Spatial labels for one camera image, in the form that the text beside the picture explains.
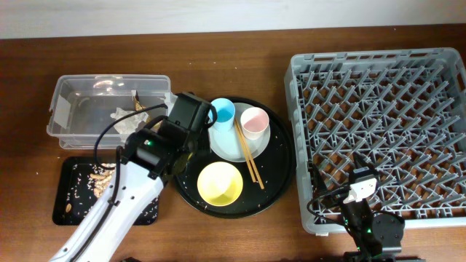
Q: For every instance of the light blue cup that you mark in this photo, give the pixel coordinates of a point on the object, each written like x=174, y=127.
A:
x=225, y=114

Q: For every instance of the black rectangular tray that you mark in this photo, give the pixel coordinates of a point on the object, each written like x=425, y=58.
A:
x=78, y=214

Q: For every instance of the yellow bowl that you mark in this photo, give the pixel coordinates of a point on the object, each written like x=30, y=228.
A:
x=220, y=184

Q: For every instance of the grey dishwasher rack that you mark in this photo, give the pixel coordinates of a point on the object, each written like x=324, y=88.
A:
x=403, y=110

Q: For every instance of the pink cup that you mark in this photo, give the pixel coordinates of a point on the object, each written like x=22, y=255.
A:
x=254, y=121

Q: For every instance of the white tissue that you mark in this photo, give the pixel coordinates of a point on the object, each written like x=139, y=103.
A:
x=128, y=125

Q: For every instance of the wooden chopstick left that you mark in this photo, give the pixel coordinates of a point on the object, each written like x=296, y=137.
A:
x=245, y=150

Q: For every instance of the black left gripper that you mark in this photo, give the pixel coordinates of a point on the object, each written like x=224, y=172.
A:
x=193, y=146

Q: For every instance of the wooden chopstick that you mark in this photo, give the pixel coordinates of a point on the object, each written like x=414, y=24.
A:
x=253, y=164
x=245, y=150

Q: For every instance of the wooden chopstick right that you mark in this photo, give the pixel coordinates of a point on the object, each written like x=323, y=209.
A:
x=253, y=164

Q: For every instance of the light grey plate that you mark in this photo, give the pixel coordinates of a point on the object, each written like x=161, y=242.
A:
x=227, y=145

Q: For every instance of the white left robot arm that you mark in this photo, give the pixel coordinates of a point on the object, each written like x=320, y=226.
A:
x=111, y=217

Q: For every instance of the clear plastic bin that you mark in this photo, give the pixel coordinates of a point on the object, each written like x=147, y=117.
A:
x=81, y=106

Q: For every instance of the food scraps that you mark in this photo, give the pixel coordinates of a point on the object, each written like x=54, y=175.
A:
x=88, y=182

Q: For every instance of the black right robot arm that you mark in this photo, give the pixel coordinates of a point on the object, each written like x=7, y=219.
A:
x=377, y=234

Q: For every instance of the gold foil wrapper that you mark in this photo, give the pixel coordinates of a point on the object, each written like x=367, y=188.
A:
x=139, y=106

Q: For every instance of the round black tray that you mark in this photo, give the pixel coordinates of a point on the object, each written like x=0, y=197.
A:
x=276, y=165

